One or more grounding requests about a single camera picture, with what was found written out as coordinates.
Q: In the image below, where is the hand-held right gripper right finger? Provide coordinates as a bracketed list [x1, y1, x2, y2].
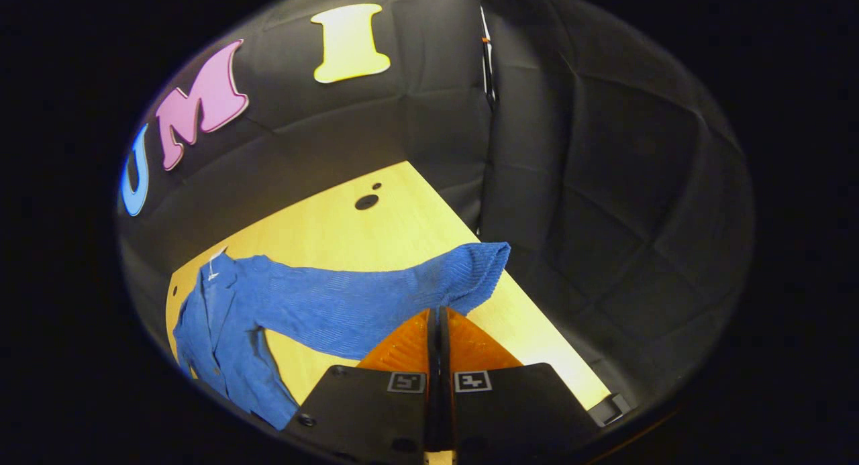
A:
[436, 307, 601, 465]

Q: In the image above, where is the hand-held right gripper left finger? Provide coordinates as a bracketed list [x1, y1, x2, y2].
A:
[281, 308, 436, 465]

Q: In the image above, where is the blue corduroy jacket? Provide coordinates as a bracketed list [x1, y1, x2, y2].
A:
[172, 242, 512, 431]

